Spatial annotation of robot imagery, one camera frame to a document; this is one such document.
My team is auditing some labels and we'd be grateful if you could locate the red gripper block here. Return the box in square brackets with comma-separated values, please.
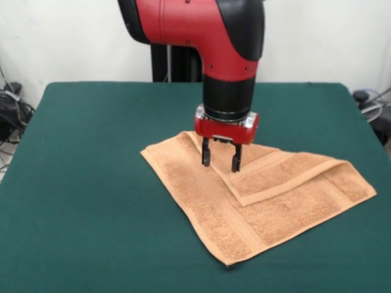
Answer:
[194, 104, 260, 173]

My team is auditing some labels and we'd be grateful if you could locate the tan terry towel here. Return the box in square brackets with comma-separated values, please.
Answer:
[140, 131, 378, 266]

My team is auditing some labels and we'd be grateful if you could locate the dark green table cloth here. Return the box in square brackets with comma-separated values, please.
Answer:
[0, 81, 391, 293]

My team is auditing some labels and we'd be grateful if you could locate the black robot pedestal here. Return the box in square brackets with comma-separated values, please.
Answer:
[150, 42, 205, 83]

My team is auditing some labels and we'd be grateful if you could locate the black cable tangle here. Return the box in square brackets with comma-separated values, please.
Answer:
[0, 81, 37, 146]
[352, 87, 391, 148]

